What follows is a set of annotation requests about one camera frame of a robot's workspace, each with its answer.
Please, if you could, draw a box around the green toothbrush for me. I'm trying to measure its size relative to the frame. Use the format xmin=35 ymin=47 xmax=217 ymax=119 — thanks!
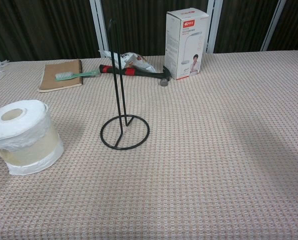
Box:
xmin=54 ymin=69 xmax=101 ymax=82

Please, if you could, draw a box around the dark pleated curtain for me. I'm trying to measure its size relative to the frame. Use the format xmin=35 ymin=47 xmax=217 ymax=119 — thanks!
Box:
xmin=0 ymin=0 xmax=298 ymax=62

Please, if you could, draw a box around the black and red hammer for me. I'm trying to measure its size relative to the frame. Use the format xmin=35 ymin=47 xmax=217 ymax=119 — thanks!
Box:
xmin=99 ymin=64 xmax=171 ymax=88

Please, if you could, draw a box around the black wire paper holder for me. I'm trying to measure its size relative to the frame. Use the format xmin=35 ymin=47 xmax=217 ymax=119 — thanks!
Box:
xmin=100 ymin=18 xmax=151 ymax=151

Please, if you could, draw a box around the white snack bag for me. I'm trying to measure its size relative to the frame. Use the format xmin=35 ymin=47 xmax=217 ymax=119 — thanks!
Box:
xmin=98 ymin=49 xmax=156 ymax=74

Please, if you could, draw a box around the brown spiral notebook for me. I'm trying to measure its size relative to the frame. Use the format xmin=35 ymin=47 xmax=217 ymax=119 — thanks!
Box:
xmin=38 ymin=58 xmax=84 ymax=94

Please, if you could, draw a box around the white paper towel roll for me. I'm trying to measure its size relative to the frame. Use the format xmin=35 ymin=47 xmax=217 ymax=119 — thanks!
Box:
xmin=0 ymin=99 xmax=65 ymax=176

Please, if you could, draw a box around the white desk lamp box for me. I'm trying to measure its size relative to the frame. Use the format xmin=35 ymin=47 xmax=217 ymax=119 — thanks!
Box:
xmin=164 ymin=7 xmax=210 ymax=81

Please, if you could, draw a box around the beige woven tablecloth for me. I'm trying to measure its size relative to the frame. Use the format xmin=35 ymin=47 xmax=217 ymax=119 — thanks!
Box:
xmin=0 ymin=49 xmax=298 ymax=240

